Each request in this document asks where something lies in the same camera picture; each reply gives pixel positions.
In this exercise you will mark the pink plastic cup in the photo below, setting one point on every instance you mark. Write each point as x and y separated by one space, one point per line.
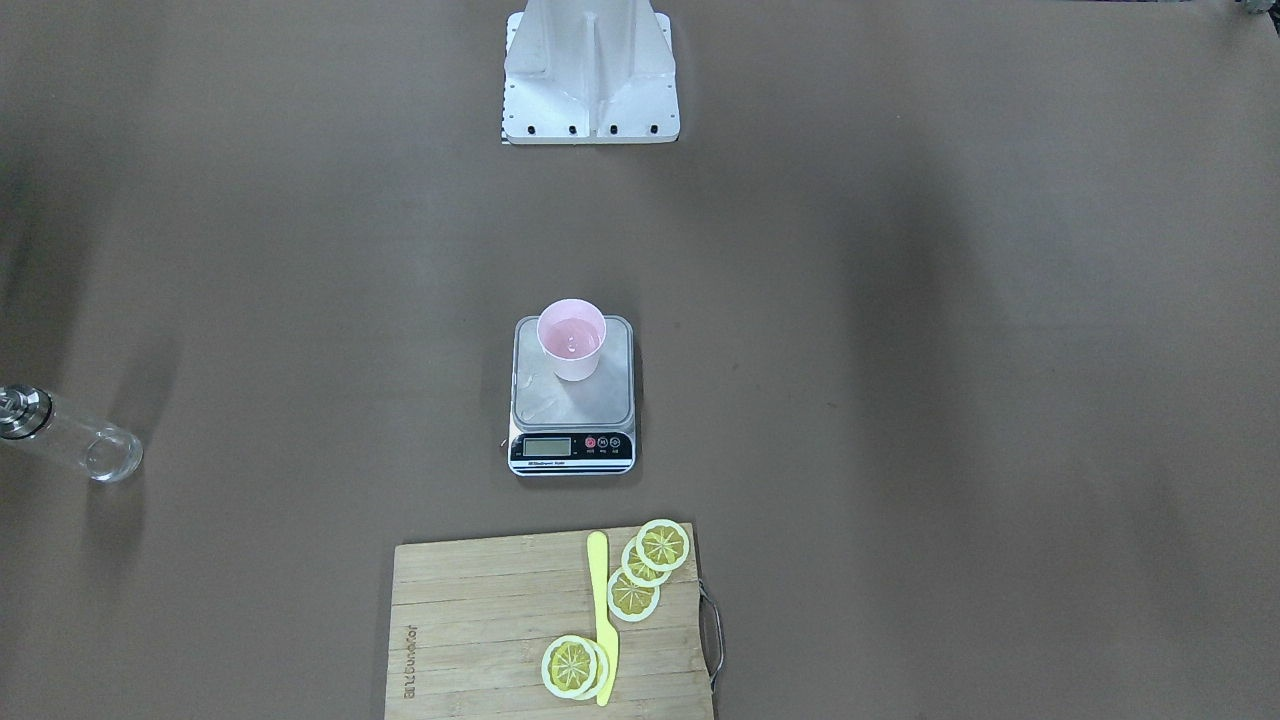
572 332

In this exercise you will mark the silver digital kitchen scale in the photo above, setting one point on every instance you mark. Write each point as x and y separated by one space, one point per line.
563 428

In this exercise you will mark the yellow plastic knife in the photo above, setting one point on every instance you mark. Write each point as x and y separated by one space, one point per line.
597 546

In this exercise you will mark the middle lemon slice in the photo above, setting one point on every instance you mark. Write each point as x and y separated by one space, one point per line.
637 572

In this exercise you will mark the wooden cutting board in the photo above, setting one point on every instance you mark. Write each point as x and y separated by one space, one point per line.
470 620

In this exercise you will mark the lemon slice near handle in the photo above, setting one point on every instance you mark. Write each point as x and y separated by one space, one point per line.
663 545

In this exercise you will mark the white camera pole base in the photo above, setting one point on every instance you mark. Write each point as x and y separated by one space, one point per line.
589 73

